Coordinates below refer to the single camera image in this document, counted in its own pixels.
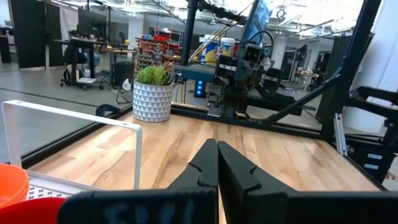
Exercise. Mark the orange mini bowl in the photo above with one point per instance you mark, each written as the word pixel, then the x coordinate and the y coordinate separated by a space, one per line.
pixel 12 183

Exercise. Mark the black clamp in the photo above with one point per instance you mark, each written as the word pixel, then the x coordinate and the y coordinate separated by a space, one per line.
pixel 107 109

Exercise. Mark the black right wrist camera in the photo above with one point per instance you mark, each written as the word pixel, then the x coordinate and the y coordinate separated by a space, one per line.
pixel 253 53

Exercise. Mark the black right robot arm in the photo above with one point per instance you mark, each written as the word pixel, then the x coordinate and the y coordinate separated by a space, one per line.
pixel 273 99

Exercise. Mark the red mini bowl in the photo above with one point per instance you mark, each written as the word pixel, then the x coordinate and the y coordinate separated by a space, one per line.
pixel 31 211

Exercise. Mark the black pole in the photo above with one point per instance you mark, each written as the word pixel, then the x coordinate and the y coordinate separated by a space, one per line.
pixel 189 31

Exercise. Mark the black desk monitor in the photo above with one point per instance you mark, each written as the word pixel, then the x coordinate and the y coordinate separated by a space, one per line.
pixel 91 23

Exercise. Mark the black computer with blue lights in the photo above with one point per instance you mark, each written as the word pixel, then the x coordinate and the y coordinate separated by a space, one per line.
pixel 199 88

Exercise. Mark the succulent in patterned white pot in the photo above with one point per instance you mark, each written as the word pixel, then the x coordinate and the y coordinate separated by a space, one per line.
pixel 152 102

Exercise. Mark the black standing desk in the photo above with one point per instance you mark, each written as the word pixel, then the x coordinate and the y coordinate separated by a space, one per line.
pixel 74 53

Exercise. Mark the disinfectant wipes canister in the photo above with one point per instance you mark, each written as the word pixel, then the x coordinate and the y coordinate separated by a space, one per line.
pixel 228 46
pixel 211 53

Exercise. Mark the black partition panel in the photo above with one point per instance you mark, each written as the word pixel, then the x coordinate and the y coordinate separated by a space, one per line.
pixel 29 34

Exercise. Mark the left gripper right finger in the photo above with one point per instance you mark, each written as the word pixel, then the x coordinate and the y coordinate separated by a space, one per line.
pixel 248 199

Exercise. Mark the black aluminium table frame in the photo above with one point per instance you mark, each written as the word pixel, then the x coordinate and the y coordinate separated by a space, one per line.
pixel 349 65

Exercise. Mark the silver aluminium bracket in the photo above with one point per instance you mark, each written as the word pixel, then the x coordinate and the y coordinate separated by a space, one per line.
pixel 340 137

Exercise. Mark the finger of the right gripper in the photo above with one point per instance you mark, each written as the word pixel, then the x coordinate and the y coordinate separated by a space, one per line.
pixel 242 70
pixel 256 71

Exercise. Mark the shelf with red bins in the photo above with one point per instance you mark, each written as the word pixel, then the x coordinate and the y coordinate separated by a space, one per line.
pixel 155 46

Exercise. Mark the white perforated metal rack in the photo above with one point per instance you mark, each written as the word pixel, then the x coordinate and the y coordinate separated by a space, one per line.
pixel 138 155

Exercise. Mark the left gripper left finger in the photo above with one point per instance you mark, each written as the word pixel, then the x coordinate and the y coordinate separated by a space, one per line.
pixel 199 186

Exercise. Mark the black computer tower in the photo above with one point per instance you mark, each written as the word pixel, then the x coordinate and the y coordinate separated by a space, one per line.
pixel 122 74

